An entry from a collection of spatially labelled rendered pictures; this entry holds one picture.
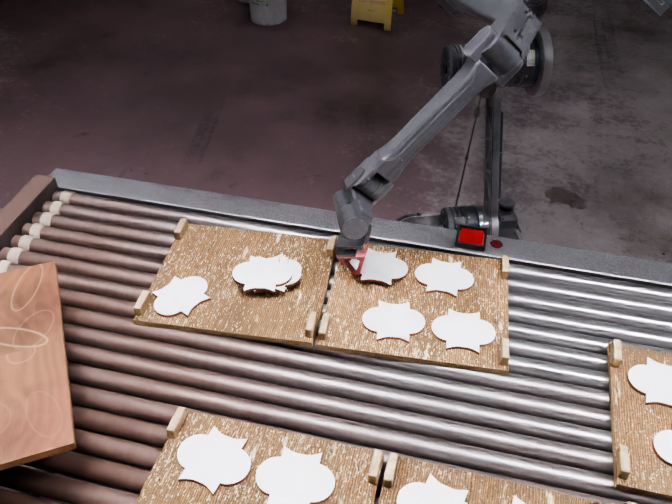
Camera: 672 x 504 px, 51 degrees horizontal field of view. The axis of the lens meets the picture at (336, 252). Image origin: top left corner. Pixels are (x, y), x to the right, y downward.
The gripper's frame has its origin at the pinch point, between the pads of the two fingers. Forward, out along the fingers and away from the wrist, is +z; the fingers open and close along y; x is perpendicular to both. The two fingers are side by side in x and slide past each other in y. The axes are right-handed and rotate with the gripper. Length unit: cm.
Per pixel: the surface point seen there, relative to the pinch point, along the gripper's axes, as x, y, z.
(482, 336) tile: 29.4, 17.4, 6.7
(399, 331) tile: 11.7, 19.3, 3.6
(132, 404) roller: -39, 46, -2
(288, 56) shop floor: -106, -296, 73
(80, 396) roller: -50, 46, -4
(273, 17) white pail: -126, -341, 62
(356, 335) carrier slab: 2.5, 21.3, 2.9
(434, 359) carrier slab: 19.6, 25.0, 6.1
